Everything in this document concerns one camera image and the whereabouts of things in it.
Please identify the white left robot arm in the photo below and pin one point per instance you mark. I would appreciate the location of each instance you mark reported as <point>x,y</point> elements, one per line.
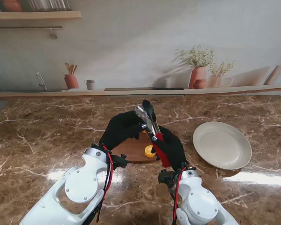
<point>79,187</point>

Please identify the beige round ceramic plate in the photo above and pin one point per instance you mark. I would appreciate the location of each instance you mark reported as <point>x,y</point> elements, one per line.
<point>222,145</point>

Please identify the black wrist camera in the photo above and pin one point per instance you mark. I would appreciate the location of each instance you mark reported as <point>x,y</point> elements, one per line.
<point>120,161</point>
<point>166,178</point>

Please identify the brown wooden cutting board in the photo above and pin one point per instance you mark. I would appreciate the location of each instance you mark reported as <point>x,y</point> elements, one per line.
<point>133,150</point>

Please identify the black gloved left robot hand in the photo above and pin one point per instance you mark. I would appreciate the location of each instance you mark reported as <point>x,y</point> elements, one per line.
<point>121,129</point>

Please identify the printed kitchen backdrop banner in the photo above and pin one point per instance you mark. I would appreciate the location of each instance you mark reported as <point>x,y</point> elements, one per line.
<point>131,47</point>

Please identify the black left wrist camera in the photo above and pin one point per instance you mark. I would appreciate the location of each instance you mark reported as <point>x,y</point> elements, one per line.
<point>120,161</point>

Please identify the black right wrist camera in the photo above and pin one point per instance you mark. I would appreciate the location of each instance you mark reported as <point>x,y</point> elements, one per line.
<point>166,178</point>

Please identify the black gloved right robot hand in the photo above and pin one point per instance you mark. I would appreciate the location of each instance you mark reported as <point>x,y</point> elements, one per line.
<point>175,150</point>

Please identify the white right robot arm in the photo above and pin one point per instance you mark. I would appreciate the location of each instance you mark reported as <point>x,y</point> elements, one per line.
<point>196,201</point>

